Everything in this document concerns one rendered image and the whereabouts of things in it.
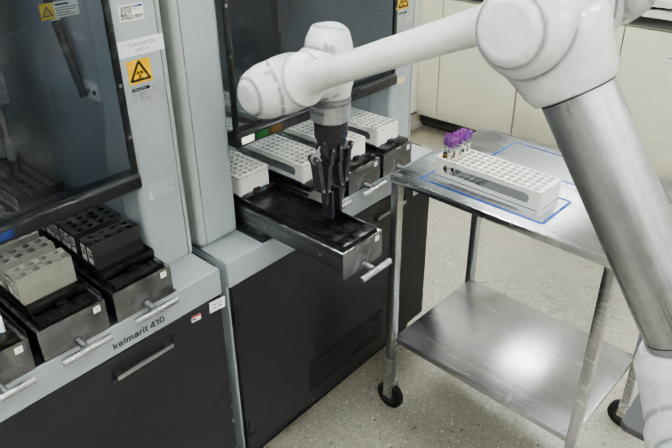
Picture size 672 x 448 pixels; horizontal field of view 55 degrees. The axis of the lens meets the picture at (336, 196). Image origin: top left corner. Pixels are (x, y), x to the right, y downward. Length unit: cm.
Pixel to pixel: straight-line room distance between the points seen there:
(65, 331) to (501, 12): 95
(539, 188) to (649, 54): 198
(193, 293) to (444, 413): 101
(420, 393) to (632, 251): 139
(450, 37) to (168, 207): 71
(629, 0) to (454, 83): 300
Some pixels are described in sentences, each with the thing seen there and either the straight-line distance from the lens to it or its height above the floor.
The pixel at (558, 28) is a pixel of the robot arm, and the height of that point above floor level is 138.
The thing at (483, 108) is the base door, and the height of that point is 23.
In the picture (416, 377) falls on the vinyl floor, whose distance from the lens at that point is 228.
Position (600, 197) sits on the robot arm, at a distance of 91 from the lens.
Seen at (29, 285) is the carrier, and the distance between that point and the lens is 134.
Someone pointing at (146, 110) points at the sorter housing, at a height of 111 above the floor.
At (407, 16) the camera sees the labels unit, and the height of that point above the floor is 114.
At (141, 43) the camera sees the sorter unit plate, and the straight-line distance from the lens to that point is 133.
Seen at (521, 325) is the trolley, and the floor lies 28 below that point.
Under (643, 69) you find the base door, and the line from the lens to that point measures 348.
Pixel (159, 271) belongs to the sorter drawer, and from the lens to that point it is 139.
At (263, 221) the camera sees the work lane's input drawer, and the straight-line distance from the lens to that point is 155.
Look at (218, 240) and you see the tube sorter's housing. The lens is 160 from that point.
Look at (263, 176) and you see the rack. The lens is 164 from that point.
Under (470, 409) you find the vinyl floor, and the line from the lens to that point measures 220.
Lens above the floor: 157
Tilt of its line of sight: 28 degrees down
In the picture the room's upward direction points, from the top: 1 degrees counter-clockwise
